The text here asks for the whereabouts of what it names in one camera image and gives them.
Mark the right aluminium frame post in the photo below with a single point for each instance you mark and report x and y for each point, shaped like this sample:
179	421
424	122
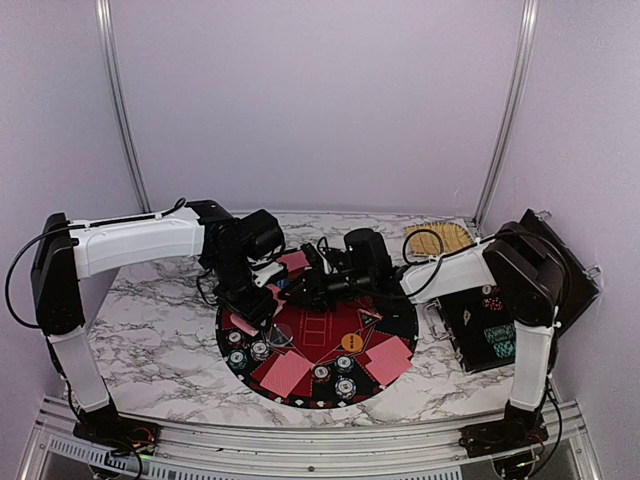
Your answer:
515	92

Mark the orange big blind button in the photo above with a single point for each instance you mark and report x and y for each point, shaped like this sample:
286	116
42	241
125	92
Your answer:
352	342

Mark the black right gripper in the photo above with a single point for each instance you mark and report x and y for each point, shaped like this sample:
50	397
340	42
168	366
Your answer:
315	290

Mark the round red black poker mat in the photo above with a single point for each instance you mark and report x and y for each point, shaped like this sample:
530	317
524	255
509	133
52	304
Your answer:
317	337

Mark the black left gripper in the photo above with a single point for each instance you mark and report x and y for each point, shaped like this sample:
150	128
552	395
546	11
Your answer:
253	311

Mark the aluminium frame post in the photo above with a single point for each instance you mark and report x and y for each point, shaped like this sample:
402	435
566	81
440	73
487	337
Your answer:
515	92
117	94

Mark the yellow woven bamboo mat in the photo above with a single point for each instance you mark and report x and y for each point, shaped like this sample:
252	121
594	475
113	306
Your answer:
426	239

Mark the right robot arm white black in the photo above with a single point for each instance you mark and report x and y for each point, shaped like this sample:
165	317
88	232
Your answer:
420	282

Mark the triangular all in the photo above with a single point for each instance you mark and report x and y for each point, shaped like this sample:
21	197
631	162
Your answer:
368	319

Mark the red dice in case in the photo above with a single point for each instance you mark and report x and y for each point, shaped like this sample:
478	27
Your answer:
493	304

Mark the chip stack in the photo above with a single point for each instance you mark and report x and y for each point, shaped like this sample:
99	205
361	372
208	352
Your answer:
321	374
235	339

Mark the teal chip row upper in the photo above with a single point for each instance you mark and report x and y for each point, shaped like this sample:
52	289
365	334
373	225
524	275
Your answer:
500	333

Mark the green chips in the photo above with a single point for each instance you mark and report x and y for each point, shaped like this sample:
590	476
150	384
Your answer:
237	360
344	364

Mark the red playing card deck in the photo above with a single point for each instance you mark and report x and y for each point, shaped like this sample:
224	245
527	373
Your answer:
244	326

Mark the front aluminium rail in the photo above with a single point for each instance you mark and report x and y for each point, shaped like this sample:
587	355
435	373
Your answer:
422	450

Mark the black poker set case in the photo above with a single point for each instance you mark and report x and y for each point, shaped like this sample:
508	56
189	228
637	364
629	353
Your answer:
539	280

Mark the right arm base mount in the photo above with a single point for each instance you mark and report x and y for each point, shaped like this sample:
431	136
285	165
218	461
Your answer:
499	436

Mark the teal chip row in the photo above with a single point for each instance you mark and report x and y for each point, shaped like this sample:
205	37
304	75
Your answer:
500	333
505	349

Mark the dealt red card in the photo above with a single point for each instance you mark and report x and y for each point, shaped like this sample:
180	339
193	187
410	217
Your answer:
283	376
302	360
295	261
385	367
395	347

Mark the teal chip row lower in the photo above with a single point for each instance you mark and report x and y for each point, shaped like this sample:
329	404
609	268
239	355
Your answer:
505	349

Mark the left aluminium frame post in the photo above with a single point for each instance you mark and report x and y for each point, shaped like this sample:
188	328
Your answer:
117	94

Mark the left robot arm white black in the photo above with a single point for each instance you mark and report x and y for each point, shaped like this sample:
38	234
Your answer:
73	254

